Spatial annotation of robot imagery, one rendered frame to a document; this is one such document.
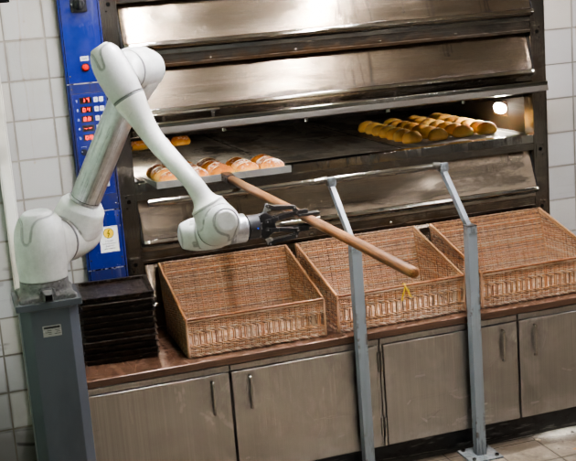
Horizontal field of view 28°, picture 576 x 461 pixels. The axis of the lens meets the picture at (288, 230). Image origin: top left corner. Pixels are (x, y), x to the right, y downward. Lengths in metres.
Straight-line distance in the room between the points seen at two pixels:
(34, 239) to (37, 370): 0.42
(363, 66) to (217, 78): 0.63
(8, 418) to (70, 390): 1.06
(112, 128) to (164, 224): 1.07
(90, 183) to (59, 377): 0.63
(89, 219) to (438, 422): 1.72
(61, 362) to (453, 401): 1.71
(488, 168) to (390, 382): 1.16
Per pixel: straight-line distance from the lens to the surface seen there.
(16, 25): 4.53
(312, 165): 4.82
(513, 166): 5.23
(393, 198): 4.96
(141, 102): 3.47
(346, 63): 4.85
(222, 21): 4.67
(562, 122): 5.31
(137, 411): 4.27
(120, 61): 3.49
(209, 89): 4.66
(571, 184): 5.38
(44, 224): 3.65
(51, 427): 3.79
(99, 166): 3.73
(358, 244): 3.15
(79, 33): 4.52
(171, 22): 4.62
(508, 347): 4.74
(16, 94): 4.54
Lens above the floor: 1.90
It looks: 12 degrees down
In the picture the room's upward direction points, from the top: 4 degrees counter-clockwise
